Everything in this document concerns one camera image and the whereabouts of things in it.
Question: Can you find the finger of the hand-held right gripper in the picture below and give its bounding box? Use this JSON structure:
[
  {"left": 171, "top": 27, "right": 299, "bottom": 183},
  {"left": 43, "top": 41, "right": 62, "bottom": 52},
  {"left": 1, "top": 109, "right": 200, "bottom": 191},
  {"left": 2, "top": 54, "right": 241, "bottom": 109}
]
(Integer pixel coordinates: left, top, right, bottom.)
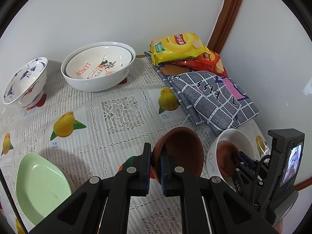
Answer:
[
  {"left": 240, "top": 151, "right": 259, "bottom": 170},
  {"left": 231, "top": 151, "right": 246, "bottom": 197}
]

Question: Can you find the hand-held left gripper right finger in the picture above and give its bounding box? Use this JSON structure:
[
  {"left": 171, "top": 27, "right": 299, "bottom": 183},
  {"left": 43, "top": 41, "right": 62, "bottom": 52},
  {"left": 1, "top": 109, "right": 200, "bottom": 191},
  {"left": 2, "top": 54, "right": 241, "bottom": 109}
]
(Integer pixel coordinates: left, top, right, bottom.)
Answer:
[{"left": 160, "top": 147, "right": 278, "bottom": 234}]

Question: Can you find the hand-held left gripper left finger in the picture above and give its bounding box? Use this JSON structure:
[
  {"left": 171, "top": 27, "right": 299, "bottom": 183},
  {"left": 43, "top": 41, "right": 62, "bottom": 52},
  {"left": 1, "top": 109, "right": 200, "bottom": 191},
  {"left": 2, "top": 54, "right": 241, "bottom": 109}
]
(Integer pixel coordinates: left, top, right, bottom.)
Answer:
[{"left": 29, "top": 143, "right": 153, "bottom": 234}]

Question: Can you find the small brown clay bowl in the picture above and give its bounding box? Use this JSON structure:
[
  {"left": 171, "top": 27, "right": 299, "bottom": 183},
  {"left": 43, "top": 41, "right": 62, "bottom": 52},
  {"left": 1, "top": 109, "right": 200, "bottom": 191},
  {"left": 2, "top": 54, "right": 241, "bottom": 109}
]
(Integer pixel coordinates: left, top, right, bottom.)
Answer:
[
  {"left": 216, "top": 142, "right": 242, "bottom": 177},
  {"left": 151, "top": 127, "right": 205, "bottom": 184}
]

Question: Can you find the plain white bowl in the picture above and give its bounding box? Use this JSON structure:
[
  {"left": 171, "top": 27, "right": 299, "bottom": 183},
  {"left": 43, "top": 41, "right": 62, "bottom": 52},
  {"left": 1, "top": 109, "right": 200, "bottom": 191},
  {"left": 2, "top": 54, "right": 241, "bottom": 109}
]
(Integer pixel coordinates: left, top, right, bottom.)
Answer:
[{"left": 207, "top": 128, "right": 259, "bottom": 188}]

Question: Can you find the green square plate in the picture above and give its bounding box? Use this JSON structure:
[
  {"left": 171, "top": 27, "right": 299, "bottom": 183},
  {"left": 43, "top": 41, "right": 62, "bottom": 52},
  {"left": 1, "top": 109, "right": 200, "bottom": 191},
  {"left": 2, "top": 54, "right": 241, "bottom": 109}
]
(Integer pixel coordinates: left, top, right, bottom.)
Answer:
[{"left": 16, "top": 153, "right": 75, "bottom": 227}]

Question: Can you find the wooden baseboard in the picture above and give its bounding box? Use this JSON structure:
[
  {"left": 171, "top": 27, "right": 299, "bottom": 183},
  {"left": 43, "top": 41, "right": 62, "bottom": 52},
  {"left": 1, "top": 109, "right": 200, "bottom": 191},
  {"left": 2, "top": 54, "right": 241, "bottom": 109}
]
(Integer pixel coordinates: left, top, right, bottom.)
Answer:
[{"left": 294, "top": 174, "right": 308, "bottom": 191}]

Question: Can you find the fruit print lace tablecloth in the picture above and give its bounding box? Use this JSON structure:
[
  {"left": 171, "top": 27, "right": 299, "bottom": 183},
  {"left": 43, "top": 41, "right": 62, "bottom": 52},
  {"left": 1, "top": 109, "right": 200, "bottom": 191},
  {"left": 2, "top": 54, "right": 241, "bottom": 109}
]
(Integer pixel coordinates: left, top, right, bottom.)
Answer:
[{"left": 0, "top": 54, "right": 269, "bottom": 234}]

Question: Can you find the grey checked cloth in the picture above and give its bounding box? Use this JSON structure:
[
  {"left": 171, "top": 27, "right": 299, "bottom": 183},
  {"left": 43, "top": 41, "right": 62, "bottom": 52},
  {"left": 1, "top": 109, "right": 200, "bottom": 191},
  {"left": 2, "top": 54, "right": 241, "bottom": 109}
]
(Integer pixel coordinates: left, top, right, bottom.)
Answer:
[{"left": 144, "top": 51, "right": 260, "bottom": 137}]

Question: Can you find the large white bowl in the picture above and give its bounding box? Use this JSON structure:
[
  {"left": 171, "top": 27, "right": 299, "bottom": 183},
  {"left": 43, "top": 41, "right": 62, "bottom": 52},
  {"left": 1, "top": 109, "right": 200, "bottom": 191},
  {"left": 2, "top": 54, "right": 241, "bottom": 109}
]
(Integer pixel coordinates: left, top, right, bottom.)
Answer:
[{"left": 60, "top": 42, "right": 136, "bottom": 92}]

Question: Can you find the red chip bag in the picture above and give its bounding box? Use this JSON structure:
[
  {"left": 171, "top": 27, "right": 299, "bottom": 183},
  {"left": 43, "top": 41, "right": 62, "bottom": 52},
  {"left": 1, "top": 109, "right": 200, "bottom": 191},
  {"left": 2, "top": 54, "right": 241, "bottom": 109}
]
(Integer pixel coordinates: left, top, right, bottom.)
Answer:
[{"left": 171, "top": 50, "right": 228, "bottom": 76}]

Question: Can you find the white orange-print bowl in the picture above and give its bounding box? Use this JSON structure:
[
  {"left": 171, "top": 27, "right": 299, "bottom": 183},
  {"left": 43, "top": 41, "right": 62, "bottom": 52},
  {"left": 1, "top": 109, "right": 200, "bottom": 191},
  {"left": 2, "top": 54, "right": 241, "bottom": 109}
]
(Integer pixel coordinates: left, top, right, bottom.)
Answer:
[{"left": 65, "top": 46, "right": 133, "bottom": 80}]

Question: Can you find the yellow chip bag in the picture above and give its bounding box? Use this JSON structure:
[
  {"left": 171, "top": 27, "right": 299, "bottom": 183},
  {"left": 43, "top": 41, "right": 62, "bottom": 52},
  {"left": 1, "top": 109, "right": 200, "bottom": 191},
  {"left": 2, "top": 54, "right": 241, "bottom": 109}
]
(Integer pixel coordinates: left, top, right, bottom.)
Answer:
[{"left": 149, "top": 32, "right": 210, "bottom": 66}]

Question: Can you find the blue and white patterned bowl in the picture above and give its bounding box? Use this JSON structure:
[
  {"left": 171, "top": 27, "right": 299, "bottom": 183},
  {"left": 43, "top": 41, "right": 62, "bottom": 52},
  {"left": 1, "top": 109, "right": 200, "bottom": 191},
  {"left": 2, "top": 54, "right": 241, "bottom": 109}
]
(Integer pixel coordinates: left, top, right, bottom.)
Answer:
[{"left": 2, "top": 57, "right": 48, "bottom": 111}]

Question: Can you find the wooden door frame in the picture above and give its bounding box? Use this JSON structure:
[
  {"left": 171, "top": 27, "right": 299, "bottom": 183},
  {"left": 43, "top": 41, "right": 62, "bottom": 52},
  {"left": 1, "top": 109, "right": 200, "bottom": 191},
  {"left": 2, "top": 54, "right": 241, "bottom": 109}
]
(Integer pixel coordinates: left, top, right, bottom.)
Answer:
[{"left": 208, "top": 0, "right": 248, "bottom": 54}]

